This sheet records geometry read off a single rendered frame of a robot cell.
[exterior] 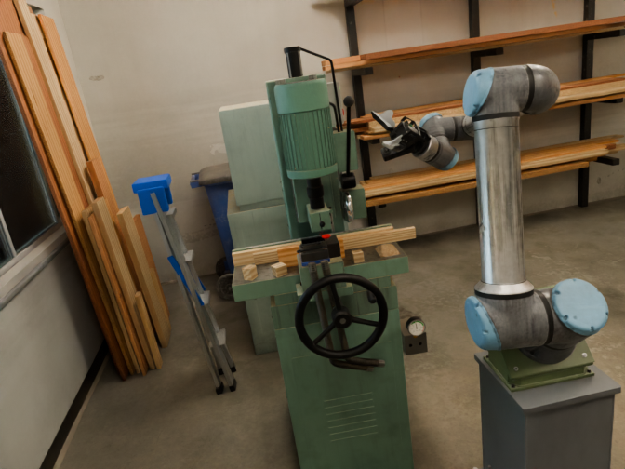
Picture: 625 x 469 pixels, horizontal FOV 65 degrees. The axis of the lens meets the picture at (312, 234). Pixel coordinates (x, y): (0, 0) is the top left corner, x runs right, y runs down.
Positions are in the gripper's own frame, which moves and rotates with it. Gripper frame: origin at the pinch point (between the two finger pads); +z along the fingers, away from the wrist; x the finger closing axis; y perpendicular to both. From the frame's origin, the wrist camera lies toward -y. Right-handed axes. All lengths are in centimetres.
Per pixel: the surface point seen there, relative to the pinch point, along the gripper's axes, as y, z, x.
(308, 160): -18.7, 14.6, 5.1
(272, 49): -101, -56, -218
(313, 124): -9.6, 17.7, -1.7
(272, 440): -127, -34, 62
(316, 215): -32.1, 2.9, 14.5
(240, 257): -61, 16, 17
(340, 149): -22.1, -7.3, -13.8
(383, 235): -26.8, -23.3, 19.0
